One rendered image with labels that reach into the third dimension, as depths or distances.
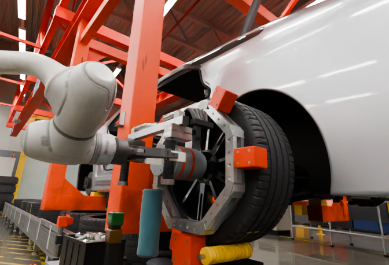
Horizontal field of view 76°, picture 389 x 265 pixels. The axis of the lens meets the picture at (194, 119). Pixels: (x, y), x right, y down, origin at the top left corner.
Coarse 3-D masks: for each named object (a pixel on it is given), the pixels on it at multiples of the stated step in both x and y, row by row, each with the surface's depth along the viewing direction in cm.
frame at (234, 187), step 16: (208, 112) 105; (224, 128) 95; (240, 128) 96; (240, 144) 93; (160, 176) 126; (240, 176) 90; (224, 192) 88; (240, 192) 88; (176, 208) 117; (224, 208) 89; (176, 224) 105; (192, 224) 98; (208, 224) 91
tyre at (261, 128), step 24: (240, 120) 101; (264, 120) 105; (264, 144) 94; (288, 144) 106; (288, 168) 101; (264, 192) 90; (288, 192) 99; (240, 216) 91; (264, 216) 95; (216, 240) 97; (240, 240) 99
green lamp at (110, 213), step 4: (108, 212) 79; (112, 212) 77; (116, 212) 77; (120, 212) 78; (108, 216) 78; (112, 216) 76; (116, 216) 77; (120, 216) 78; (108, 220) 78; (112, 220) 76; (116, 220) 77; (120, 220) 77; (108, 224) 77; (112, 224) 76; (116, 224) 76; (120, 224) 77
